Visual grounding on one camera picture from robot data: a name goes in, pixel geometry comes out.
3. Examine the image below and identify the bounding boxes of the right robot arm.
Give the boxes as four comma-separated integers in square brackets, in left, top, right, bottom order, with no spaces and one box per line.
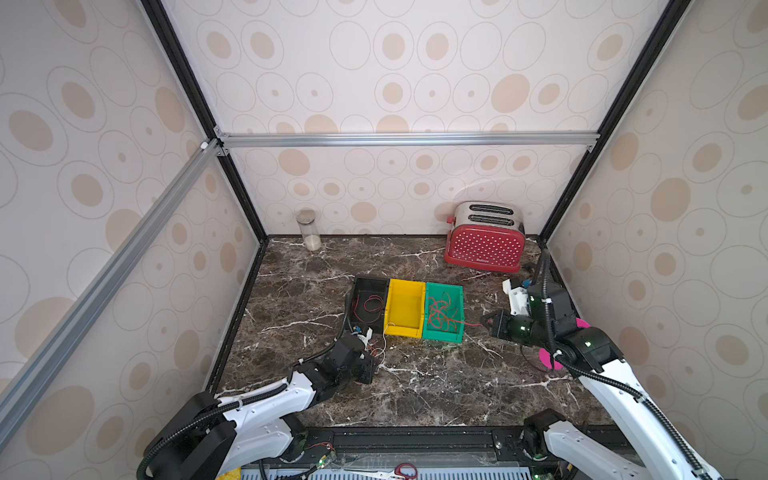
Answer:
[482,280,720,479]

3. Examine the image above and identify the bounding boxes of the aluminium frame bar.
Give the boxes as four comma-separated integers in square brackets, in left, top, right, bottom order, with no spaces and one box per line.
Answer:
[220,131,600,149]
[1,138,222,448]

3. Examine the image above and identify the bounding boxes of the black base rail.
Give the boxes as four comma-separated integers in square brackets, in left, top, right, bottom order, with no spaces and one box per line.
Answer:
[157,424,673,480]

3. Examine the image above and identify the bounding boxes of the aluminium frame bar left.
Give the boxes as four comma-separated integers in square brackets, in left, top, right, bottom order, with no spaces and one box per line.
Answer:
[1,138,222,448]

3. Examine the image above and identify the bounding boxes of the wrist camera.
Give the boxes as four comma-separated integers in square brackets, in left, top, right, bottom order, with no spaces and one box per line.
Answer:
[354,326,374,350]
[502,279,530,316]

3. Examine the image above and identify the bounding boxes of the red handled scissors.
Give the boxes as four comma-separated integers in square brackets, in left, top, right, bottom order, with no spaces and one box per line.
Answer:
[370,463,419,480]

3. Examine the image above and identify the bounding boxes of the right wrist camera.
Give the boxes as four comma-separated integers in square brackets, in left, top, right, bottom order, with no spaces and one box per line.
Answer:
[502,279,530,316]

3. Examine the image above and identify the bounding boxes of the yellow snack bag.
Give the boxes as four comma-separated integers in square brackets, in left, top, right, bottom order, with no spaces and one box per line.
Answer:
[216,468,242,480]

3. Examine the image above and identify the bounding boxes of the pink plastic goblet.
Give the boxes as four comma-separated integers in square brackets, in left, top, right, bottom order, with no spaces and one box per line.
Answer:
[538,318,590,371]

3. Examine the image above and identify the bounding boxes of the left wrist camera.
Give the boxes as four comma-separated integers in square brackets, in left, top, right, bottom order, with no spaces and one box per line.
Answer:
[354,326,374,350]

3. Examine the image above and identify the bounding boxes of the glass jar with lid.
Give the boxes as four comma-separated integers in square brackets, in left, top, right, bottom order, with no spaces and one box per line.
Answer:
[295,208,322,252]

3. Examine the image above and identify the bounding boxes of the yellow plastic bin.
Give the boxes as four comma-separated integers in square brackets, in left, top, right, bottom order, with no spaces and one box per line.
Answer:
[383,279,426,339]

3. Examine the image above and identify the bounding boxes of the black plastic bin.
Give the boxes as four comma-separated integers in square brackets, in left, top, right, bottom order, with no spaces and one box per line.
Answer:
[346,276,389,334]

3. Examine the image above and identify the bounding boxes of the green plastic bin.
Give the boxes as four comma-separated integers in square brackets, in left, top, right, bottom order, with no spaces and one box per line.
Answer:
[422,283,465,344]

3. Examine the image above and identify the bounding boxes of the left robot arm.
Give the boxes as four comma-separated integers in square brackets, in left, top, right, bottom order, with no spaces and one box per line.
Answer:
[136,333,376,479]

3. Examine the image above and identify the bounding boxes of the orange cable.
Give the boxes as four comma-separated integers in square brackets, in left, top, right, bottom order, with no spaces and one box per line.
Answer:
[428,290,463,332]

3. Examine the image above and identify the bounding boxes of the red cable in black bin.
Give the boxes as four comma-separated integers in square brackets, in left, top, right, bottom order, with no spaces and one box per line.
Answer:
[353,293,385,322]

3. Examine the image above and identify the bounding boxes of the red polka dot toaster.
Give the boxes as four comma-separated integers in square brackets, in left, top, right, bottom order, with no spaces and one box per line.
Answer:
[444,201,526,274]

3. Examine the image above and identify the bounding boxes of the aluminium frame bar back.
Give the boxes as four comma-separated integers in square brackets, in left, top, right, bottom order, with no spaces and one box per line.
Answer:
[220,131,600,149]

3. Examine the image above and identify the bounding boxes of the white cable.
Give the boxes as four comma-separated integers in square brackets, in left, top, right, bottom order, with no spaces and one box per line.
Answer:
[365,335,391,368]

